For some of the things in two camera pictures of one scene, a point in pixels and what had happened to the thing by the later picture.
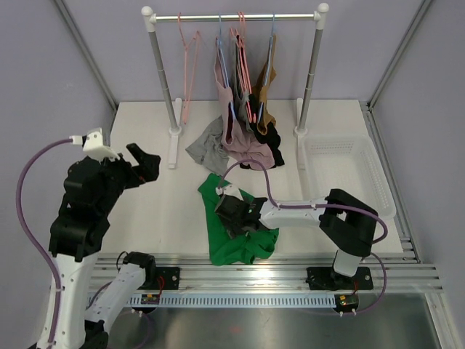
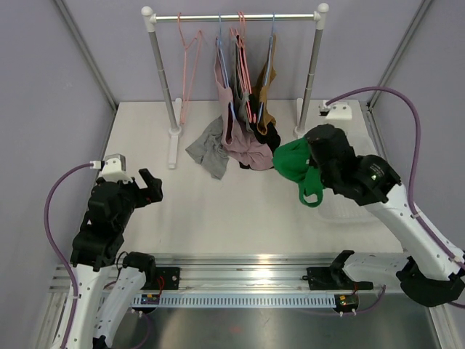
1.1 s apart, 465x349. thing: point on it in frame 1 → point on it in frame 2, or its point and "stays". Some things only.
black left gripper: x=148 y=163 → x=152 y=193
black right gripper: x=232 y=228 → x=312 y=161
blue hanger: x=223 y=66 stays
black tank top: x=272 y=137 stays
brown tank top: x=266 y=119 stays
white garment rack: x=148 y=18 stays
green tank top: x=224 y=249 → x=291 y=160
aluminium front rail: x=288 y=272 stays
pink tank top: x=245 y=146 stays
